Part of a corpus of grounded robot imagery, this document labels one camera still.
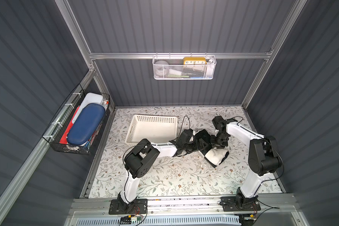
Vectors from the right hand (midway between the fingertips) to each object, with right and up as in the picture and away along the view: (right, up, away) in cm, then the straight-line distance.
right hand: (217, 146), depth 91 cm
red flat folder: (-80, +9, -27) cm, 84 cm away
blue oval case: (-71, +15, -23) cm, 77 cm away
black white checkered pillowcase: (-5, -4, -9) cm, 11 cm away
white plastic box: (-76, +30, -13) cm, 83 cm away
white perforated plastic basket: (-42, +11, +15) cm, 46 cm away
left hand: (-8, -1, -4) cm, 9 cm away
